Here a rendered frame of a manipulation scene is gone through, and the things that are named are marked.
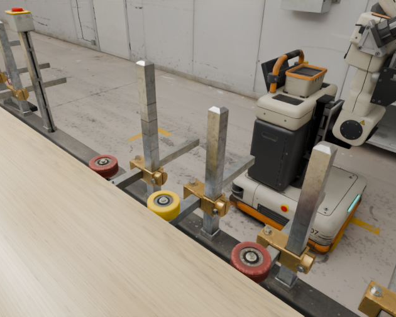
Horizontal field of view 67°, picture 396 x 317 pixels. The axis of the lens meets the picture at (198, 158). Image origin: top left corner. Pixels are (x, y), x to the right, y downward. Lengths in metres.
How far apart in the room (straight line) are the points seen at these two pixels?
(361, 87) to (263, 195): 0.76
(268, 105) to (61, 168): 1.07
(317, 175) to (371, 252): 1.51
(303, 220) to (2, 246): 0.62
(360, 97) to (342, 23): 1.79
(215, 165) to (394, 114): 2.73
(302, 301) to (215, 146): 0.44
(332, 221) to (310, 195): 1.11
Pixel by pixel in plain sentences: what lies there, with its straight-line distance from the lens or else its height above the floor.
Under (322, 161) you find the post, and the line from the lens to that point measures 0.60.
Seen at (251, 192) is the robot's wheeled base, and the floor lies 0.23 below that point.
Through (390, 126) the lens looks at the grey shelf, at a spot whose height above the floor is 0.14.
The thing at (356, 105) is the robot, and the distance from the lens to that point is 1.61.
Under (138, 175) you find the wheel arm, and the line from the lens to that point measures 1.00.
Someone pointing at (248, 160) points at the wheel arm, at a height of 0.84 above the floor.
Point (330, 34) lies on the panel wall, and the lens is 3.35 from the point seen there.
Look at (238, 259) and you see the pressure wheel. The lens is 0.62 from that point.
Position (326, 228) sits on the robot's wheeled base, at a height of 0.25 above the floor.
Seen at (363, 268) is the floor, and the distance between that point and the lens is 1.98.
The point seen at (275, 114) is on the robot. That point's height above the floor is 0.75.
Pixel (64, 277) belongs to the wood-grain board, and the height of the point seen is 0.90.
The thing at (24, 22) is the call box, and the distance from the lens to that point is 1.44.
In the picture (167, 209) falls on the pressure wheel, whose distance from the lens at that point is 0.71.
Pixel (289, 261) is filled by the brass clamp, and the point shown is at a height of 0.81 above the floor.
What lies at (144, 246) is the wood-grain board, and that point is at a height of 0.90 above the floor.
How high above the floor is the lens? 1.39
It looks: 33 degrees down
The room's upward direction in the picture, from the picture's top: 2 degrees clockwise
